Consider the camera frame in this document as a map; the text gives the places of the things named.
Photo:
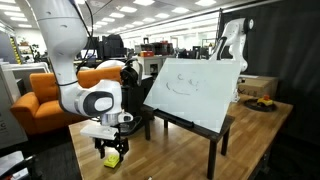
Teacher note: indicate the yellow red emergency stop button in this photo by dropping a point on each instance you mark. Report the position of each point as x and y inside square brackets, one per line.
[265, 101]

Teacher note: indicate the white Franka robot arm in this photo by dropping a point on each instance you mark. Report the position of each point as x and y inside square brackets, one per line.
[66, 50]

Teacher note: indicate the white machine cabinet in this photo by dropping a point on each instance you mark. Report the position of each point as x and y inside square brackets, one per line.
[10, 110]

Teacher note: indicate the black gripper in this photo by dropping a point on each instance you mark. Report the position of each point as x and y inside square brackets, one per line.
[111, 144]

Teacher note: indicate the white whiteboard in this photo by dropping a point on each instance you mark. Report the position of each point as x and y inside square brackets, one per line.
[193, 93]

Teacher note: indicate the black pod coffee machine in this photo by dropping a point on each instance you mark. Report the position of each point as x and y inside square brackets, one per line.
[136, 100]

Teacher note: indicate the small black stand table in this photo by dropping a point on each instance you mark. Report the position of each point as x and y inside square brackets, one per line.
[213, 133]

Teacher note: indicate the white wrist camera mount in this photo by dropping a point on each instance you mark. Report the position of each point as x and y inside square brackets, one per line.
[100, 131]

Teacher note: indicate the idle white robot arm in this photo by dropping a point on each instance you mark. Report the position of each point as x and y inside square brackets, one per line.
[233, 36]

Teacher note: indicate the orange sofa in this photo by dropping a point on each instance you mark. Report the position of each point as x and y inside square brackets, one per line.
[43, 106]

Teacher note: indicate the yellow smiley eraser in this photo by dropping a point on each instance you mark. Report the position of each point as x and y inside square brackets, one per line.
[111, 161]

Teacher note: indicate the long cardboard box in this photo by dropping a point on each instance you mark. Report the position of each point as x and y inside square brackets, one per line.
[258, 86]

